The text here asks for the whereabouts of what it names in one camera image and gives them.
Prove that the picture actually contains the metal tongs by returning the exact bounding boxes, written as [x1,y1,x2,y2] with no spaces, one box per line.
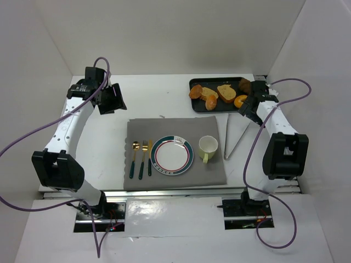
[224,113,251,161]

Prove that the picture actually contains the toast bread slice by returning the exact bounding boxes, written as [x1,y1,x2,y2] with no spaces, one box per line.
[217,84,236,104]

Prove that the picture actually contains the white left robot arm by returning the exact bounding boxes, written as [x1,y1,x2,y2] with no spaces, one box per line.
[31,67,127,215]

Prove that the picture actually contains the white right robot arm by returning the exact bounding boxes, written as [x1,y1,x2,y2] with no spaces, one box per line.
[239,80,309,216]

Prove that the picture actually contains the small orange bread roll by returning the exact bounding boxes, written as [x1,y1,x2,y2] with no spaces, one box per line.
[205,95,217,111]

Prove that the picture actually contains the flat bread slice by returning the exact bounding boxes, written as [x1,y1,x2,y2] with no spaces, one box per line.
[200,87,219,101]

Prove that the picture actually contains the orange donut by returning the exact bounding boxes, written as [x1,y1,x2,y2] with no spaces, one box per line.
[234,95,247,108]

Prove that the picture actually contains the black rectangular tray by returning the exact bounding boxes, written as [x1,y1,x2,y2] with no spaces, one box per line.
[189,77,245,114]

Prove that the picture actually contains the light green mug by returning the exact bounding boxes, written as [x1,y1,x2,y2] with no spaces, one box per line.
[199,135,218,164]

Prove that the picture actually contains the orange round bun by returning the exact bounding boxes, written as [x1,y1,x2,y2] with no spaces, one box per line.
[189,84,203,99]

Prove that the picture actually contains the grey cloth placemat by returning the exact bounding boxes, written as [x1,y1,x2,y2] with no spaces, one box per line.
[123,116,227,191]

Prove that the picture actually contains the white plate green red rim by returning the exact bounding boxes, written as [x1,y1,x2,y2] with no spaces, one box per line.
[151,135,194,176]

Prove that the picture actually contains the gold spoon green handle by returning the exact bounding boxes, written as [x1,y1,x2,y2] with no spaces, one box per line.
[129,141,140,179]

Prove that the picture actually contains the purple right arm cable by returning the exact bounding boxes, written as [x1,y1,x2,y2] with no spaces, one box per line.
[243,78,313,249]

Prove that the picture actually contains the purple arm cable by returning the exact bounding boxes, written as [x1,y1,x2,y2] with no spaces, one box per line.
[243,78,313,249]
[0,56,124,259]

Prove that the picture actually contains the gold fork green handle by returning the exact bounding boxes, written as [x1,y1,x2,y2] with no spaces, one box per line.
[138,140,148,180]

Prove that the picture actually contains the gold knife green handle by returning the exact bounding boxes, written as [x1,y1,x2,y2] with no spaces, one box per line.
[148,140,152,176]

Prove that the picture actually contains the aluminium rail frame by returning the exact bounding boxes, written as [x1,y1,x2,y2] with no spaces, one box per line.
[42,180,302,199]

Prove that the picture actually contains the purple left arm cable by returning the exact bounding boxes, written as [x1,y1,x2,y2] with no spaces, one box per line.
[0,56,124,259]

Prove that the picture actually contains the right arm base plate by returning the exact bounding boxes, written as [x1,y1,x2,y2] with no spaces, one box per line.
[217,199,274,230]

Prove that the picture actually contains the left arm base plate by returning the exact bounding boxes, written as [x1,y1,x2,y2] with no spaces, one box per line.
[73,202,126,233]

